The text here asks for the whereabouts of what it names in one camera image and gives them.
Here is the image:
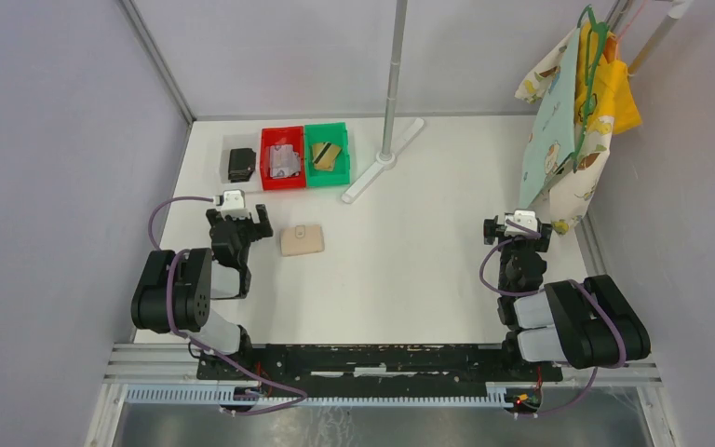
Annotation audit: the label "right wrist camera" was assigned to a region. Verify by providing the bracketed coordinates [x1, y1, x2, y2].
[503, 210, 541, 238]

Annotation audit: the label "beige card holder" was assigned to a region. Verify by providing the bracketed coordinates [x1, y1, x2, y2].
[279, 224, 325, 257]

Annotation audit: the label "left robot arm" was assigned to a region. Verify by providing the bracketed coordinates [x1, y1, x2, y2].
[130, 204, 274, 380]

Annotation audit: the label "clear plastic bin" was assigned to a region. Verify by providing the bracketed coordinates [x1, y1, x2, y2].
[217, 132, 263, 193]

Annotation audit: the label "white hanger rail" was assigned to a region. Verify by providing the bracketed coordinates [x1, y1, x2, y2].
[627, 0, 694, 77]

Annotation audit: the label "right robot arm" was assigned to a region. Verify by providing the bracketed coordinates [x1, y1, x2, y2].
[479, 210, 652, 380]

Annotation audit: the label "hanging patterned cloth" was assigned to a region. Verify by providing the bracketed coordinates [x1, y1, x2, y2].
[515, 28, 613, 235]

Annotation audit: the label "red plastic bin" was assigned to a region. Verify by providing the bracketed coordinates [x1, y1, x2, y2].
[259, 126, 306, 191]

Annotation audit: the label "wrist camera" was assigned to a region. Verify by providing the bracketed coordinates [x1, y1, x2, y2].
[503, 210, 541, 238]
[213, 189, 252, 221]

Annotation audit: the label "green clothes hanger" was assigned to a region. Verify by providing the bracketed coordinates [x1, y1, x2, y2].
[572, 5, 612, 172]

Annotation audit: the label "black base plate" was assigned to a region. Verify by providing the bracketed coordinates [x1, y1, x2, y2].
[196, 343, 563, 400]

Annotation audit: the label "yellow hanging garment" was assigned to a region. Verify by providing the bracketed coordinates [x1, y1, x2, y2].
[574, 21, 641, 135]

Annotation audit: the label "gold cards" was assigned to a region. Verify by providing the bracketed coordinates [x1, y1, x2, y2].
[311, 142, 342, 171]

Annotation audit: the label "white pole stand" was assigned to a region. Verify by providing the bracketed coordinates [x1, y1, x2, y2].
[341, 0, 425, 204]

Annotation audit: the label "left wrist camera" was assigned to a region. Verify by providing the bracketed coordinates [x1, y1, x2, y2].
[213, 189, 252, 221]

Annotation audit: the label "silver cards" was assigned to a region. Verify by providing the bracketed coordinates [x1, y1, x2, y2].
[269, 143, 301, 179]

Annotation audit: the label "green plastic bin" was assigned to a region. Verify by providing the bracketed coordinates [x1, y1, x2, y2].
[304, 122, 351, 188]

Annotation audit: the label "black cards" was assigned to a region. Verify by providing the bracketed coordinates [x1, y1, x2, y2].
[227, 147, 256, 183]

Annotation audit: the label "white cable duct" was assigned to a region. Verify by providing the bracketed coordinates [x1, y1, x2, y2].
[124, 385, 510, 409]

